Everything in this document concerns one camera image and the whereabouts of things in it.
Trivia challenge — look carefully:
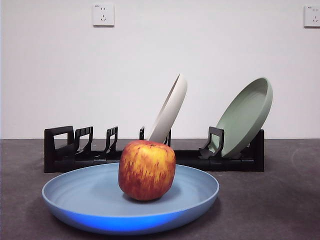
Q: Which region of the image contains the red yellow apple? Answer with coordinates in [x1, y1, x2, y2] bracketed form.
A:
[118, 139, 177, 202]

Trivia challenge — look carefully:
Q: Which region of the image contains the blue plate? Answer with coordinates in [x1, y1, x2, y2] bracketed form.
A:
[41, 162, 220, 236]

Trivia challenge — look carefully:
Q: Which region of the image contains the beige plate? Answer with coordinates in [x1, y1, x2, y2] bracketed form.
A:
[147, 73, 188, 146]

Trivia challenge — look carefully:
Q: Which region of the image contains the black plate rack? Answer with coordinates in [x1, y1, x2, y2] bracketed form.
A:
[43, 125, 265, 174]

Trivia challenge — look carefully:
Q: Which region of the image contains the green plate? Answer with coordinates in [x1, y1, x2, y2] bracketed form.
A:
[214, 76, 274, 159]

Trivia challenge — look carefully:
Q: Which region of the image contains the white wall socket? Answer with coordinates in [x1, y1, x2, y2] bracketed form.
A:
[92, 3, 116, 28]
[303, 5, 320, 29]

